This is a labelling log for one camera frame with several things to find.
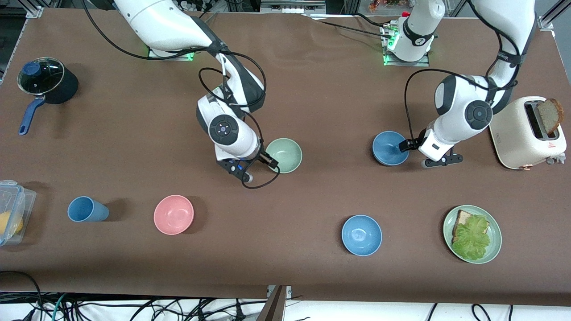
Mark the green bowl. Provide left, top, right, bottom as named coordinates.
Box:
left=265, top=138, right=303, bottom=174

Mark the blue bowl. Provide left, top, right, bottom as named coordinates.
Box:
left=372, top=131, right=410, bottom=166
left=341, top=215, right=383, bottom=257

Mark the pink bowl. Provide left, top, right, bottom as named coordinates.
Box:
left=153, top=195, right=195, bottom=235

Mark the toast slice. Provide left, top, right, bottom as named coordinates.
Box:
left=452, top=210, right=490, bottom=243

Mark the cream white toaster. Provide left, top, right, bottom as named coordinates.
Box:
left=489, top=96, right=568, bottom=170

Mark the green lettuce leaf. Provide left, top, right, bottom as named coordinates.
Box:
left=451, top=215, right=491, bottom=261

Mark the brown table cover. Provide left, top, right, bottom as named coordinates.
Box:
left=0, top=8, right=571, bottom=306

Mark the green plate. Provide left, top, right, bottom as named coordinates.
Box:
left=443, top=205, right=503, bottom=264

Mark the brown bread slice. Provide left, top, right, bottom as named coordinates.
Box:
left=535, top=98, right=565, bottom=134

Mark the white power strip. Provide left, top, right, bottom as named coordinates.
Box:
left=261, top=0, right=326, bottom=14

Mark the blue cup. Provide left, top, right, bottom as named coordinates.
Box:
left=67, top=196, right=110, bottom=222

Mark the dark blue pot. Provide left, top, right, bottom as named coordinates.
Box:
left=18, top=57, right=79, bottom=136

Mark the glass lid with blue knob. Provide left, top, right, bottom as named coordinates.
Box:
left=17, top=57, right=66, bottom=95

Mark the clear plastic container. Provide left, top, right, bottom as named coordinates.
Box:
left=0, top=180, right=37, bottom=247

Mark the yellow lemon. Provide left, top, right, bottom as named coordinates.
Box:
left=0, top=211, right=24, bottom=237

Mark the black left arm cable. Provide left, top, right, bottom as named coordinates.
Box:
left=404, top=0, right=532, bottom=144

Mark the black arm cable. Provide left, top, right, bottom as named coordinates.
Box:
left=404, top=0, right=532, bottom=144
left=82, top=0, right=281, bottom=190

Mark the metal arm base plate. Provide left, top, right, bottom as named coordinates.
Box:
left=383, top=25, right=431, bottom=67
left=147, top=45, right=195, bottom=62

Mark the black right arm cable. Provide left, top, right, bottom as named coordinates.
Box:
left=82, top=0, right=281, bottom=190

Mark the brown wooden post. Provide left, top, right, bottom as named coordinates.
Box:
left=257, top=285, right=288, bottom=321

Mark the aluminium frame profile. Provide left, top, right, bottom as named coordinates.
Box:
left=538, top=0, right=571, bottom=31

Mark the teal cable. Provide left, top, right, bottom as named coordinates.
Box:
left=51, top=293, right=67, bottom=321

